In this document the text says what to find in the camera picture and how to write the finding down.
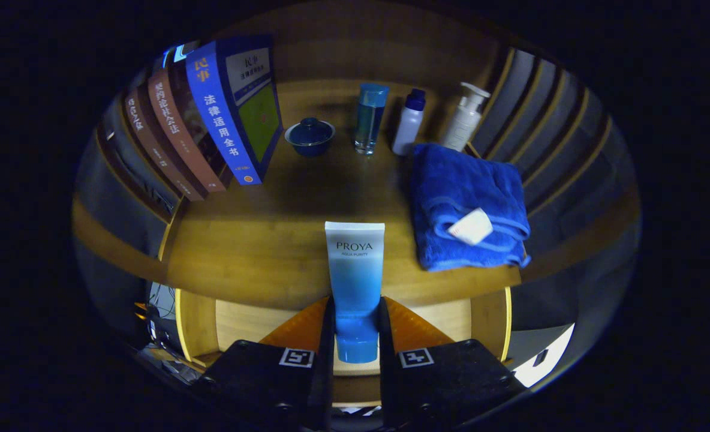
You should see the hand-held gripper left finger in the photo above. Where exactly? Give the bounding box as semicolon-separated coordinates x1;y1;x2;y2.
193;295;336;430

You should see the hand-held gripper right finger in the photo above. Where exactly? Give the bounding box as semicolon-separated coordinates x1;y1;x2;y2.
378;295;527;430

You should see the wooden drawer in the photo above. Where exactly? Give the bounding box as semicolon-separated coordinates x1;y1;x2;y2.
175;287;513;409

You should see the blue and white tube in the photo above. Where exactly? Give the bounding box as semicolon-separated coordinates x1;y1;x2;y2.
324;221;386;364

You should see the wooden countertop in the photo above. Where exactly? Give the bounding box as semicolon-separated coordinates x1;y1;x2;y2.
166;81;524;310

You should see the blue folded towel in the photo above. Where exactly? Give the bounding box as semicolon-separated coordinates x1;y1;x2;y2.
410;143;532;272

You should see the blue lidded teacup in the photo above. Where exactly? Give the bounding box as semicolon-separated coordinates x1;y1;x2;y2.
284;117;336;158

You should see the white bottle with blue cap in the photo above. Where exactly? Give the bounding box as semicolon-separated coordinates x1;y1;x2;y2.
392;88;426;157

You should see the teal glass bottle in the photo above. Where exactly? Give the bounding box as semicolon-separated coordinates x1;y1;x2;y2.
354;83;390;156

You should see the white pump bottle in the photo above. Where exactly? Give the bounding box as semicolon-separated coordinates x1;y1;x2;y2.
440;82;491;152

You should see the blue book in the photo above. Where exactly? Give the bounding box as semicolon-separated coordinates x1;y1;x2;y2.
185;36;284;186

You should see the thick brown book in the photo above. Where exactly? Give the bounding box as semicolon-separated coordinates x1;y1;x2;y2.
147;68;234;194

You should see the thin brown book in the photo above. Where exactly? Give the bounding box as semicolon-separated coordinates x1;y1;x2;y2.
124;89;206;202

